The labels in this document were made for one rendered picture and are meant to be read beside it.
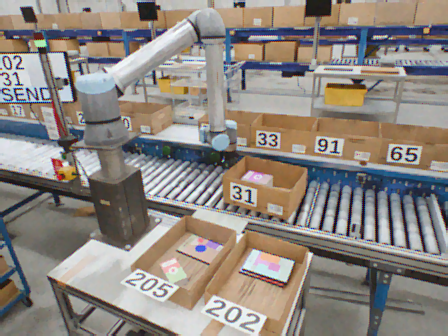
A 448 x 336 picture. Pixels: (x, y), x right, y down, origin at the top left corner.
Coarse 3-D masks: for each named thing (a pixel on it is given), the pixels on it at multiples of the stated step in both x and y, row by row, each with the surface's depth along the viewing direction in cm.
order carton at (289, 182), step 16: (240, 160) 193; (256, 160) 196; (224, 176) 176; (240, 176) 197; (288, 176) 189; (304, 176) 178; (224, 192) 180; (272, 192) 164; (288, 192) 159; (304, 192) 186; (256, 208) 173; (288, 208) 163
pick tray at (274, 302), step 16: (240, 240) 138; (256, 240) 143; (272, 240) 139; (240, 256) 141; (288, 256) 138; (304, 256) 134; (224, 272) 128; (304, 272) 132; (208, 288) 116; (224, 288) 126; (240, 288) 126; (256, 288) 125; (272, 288) 125; (288, 288) 125; (240, 304) 119; (256, 304) 118; (272, 304) 118; (288, 304) 110; (272, 320) 103
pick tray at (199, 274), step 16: (176, 224) 150; (192, 224) 156; (208, 224) 151; (160, 240) 141; (176, 240) 152; (224, 240) 150; (144, 256) 133; (160, 256) 143; (176, 256) 143; (224, 256) 136; (160, 272) 135; (192, 272) 134; (208, 272) 125; (192, 288) 116; (176, 304) 121; (192, 304) 118
